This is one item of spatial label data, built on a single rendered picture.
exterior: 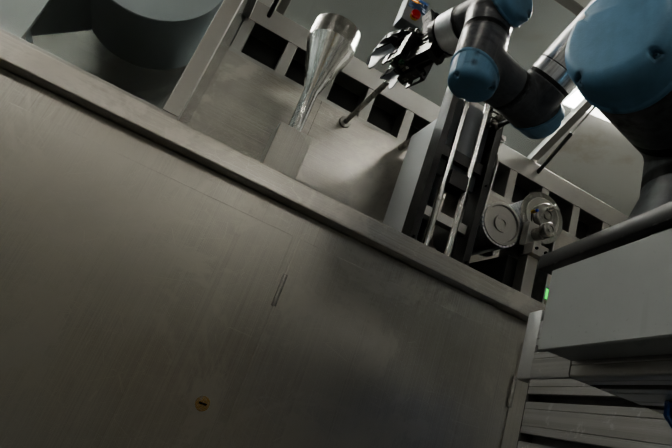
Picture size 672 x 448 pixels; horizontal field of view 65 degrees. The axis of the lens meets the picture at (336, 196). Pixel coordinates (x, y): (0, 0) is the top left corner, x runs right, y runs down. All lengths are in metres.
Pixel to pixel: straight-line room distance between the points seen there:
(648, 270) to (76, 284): 0.72
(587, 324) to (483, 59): 0.50
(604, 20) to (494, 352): 0.67
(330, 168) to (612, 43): 1.16
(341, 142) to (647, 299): 1.39
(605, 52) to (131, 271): 0.68
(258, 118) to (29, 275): 0.93
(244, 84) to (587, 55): 1.20
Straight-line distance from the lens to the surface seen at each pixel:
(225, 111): 1.60
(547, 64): 0.91
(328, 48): 1.46
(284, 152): 1.31
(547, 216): 1.57
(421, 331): 1.00
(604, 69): 0.58
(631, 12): 0.61
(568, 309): 0.44
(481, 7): 0.89
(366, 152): 1.71
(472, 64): 0.81
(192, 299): 0.86
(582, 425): 0.61
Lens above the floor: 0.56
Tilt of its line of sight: 22 degrees up
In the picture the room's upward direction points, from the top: 21 degrees clockwise
